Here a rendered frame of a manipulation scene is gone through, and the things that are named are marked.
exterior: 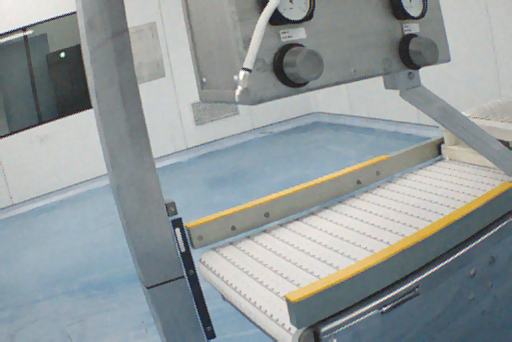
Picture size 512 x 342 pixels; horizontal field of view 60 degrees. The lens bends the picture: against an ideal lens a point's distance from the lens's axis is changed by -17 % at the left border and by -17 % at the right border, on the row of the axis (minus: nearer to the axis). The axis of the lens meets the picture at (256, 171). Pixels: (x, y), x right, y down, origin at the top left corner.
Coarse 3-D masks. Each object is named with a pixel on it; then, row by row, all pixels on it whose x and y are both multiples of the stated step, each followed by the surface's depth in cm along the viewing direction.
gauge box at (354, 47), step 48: (192, 0) 41; (240, 0) 34; (336, 0) 38; (384, 0) 40; (432, 0) 42; (192, 48) 43; (240, 48) 35; (336, 48) 38; (384, 48) 40; (288, 96) 37
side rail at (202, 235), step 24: (432, 144) 85; (384, 168) 81; (408, 168) 83; (312, 192) 75; (336, 192) 77; (240, 216) 71; (264, 216) 72; (288, 216) 74; (192, 240) 68; (216, 240) 70
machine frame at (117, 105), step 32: (96, 0) 59; (96, 32) 60; (128, 32) 62; (96, 64) 61; (128, 64) 63; (96, 96) 61; (128, 96) 63; (128, 128) 64; (128, 160) 65; (128, 192) 65; (160, 192) 67; (128, 224) 66; (160, 224) 68; (160, 256) 68; (160, 288) 69; (160, 320) 70; (192, 320) 72
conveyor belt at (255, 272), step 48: (384, 192) 77; (432, 192) 72; (480, 192) 67; (240, 240) 70; (288, 240) 67; (336, 240) 64; (384, 240) 60; (240, 288) 58; (288, 288) 54; (288, 336) 47
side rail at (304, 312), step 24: (504, 192) 56; (480, 216) 54; (432, 240) 51; (456, 240) 53; (384, 264) 48; (408, 264) 50; (336, 288) 46; (360, 288) 47; (288, 312) 45; (312, 312) 45
